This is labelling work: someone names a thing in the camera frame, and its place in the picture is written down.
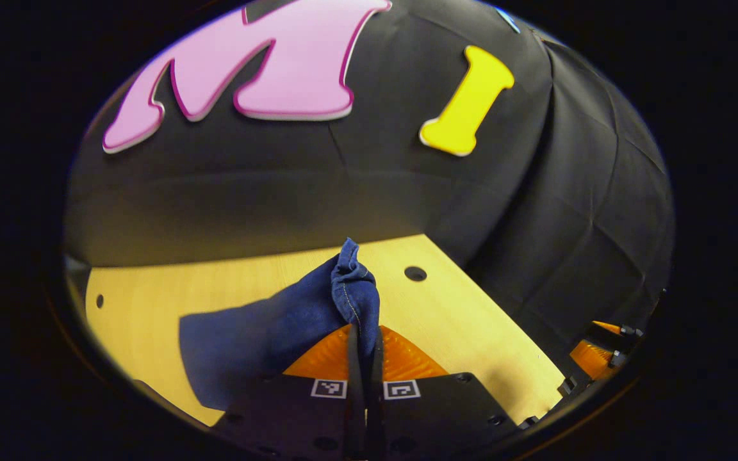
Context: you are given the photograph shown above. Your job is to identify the blue denim jeans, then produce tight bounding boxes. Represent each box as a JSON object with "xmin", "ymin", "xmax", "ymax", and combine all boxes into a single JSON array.
[{"xmin": 179, "ymin": 238, "xmax": 382, "ymax": 412}]

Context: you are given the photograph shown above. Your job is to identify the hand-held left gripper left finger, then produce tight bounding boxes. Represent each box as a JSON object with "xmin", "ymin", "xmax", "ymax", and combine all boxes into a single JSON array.
[{"xmin": 212, "ymin": 323, "xmax": 366, "ymax": 458}]

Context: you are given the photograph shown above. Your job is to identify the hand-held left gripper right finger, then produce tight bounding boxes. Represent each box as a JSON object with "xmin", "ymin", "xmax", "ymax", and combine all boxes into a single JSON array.
[{"xmin": 369, "ymin": 325, "xmax": 527, "ymax": 458}]

